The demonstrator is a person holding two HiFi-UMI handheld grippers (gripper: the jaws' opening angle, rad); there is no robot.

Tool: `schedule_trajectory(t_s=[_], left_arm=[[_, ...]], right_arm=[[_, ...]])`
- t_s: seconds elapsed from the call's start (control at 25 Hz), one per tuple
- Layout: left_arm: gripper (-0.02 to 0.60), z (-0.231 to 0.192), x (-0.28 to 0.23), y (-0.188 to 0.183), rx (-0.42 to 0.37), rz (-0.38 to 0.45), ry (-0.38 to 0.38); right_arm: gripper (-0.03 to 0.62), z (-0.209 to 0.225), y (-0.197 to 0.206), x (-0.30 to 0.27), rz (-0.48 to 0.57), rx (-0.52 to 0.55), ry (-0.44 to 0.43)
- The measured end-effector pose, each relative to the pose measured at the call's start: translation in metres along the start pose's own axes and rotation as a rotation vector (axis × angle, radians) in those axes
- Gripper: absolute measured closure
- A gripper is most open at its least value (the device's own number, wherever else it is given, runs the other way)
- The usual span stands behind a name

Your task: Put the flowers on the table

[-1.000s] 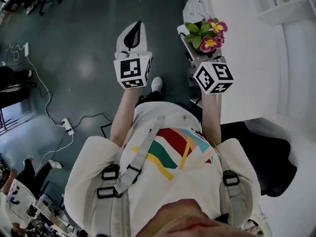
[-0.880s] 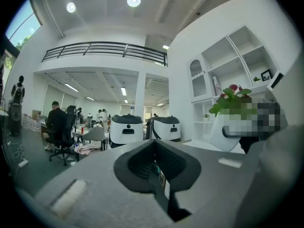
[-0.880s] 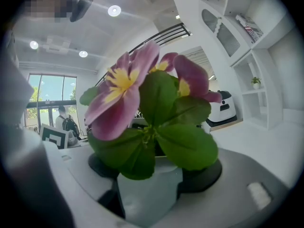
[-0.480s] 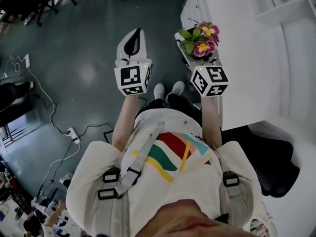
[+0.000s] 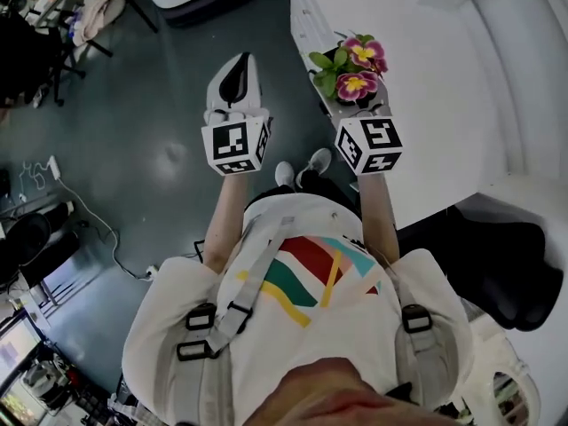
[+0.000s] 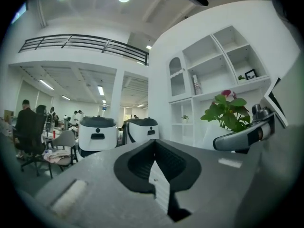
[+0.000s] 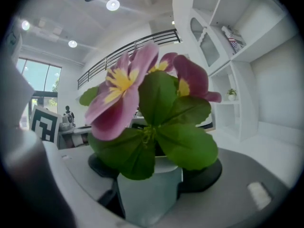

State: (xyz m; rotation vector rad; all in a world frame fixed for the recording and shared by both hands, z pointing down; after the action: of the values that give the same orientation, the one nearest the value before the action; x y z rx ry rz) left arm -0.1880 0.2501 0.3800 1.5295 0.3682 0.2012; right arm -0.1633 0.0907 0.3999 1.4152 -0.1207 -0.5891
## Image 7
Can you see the small plant in white pot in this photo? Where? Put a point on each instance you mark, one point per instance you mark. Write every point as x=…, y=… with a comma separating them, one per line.
x=231, y=95

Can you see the pink flowers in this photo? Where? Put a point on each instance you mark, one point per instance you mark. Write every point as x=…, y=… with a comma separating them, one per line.
x=118, y=91

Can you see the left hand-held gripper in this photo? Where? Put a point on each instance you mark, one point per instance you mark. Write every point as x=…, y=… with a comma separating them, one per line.
x=45, y=125

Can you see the white shelf unit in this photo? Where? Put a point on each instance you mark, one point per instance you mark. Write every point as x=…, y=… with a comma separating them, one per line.
x=242, y=75

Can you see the large glass window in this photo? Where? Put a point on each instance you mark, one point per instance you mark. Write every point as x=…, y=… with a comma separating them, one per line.
x=40, y=79

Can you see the flag print book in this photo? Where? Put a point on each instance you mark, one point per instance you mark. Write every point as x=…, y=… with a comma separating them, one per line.
x=234, y=40

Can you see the round ceiling light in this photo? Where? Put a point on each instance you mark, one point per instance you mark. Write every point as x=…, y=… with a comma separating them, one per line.
x=112, y=4
x=25, y=25
x=72, y=43

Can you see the black metal railing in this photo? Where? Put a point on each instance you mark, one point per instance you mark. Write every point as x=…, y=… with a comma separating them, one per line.
x=114, y=56

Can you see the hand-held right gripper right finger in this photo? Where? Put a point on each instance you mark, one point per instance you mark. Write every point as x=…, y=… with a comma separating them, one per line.
x=225, y=203

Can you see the cluttered white table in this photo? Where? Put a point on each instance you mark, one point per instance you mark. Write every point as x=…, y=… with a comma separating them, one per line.
x=73, y=132

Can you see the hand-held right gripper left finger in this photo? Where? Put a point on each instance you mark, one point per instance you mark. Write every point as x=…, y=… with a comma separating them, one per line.
x=83, y=174

